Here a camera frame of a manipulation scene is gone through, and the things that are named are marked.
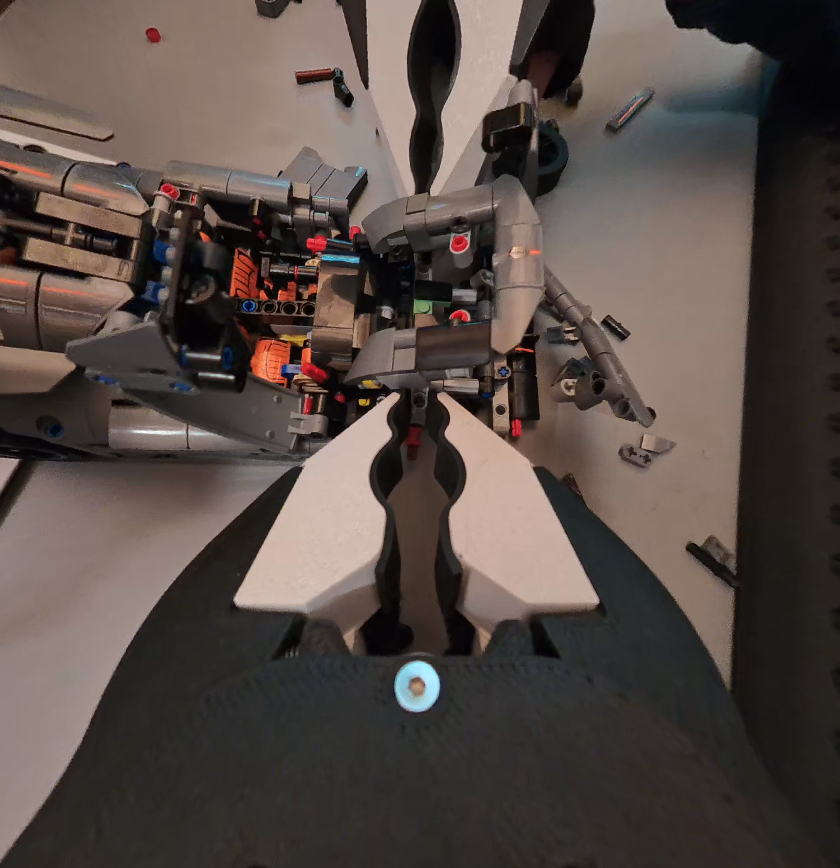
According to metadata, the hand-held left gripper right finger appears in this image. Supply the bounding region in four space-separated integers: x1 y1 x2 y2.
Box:
433 392 600 653

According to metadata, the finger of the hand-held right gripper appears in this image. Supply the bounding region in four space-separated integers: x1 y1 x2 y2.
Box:
430 0 549 199
338 0 422 199

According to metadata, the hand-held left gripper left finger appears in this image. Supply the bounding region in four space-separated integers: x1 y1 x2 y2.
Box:
233 393 399 653

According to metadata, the grey lego panel strip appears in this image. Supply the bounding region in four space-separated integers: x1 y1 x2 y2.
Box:
542 268 658 428

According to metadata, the grey lego car model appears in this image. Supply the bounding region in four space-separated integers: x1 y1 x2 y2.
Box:
0 78 549 462

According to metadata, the black lego wheel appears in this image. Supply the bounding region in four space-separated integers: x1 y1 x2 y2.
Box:
531 121 570 198

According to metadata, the dark red-striped lego tile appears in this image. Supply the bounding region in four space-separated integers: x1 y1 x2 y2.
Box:
606 88 654 131

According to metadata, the person's right hand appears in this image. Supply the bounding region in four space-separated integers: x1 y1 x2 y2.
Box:
528 0 596 99

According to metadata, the dark perforated panel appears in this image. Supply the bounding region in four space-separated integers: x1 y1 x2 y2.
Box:
732 61 840 868

